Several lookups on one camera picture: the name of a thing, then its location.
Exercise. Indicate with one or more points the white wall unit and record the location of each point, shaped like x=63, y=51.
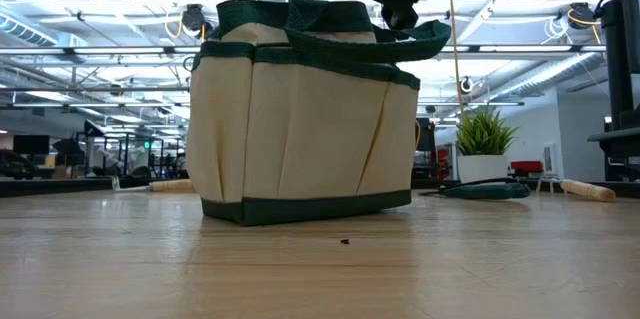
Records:
x=550, y=159

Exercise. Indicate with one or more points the black display screen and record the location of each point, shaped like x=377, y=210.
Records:
x=31, y=144

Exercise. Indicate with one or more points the red box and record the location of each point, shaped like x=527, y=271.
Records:
x=526, y=166

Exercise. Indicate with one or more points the cream and green gardening bag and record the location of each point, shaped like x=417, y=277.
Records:
x=300, y=134

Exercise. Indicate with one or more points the red tool cabinet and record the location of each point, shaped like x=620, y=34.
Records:
x=443, y=164

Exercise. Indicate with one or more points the black rounded equipment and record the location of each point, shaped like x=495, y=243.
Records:
x=15, y=166

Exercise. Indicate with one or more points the black aluminium table frame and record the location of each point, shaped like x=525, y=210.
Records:
x=50, y=186

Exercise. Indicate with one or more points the artificial plant in white pot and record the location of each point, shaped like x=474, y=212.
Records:
x=482, y=169

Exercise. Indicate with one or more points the black-framed robot workstation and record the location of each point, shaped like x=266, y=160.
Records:
x=140, y=173

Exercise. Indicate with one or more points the black cabinet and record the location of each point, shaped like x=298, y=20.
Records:
x=426, y=149

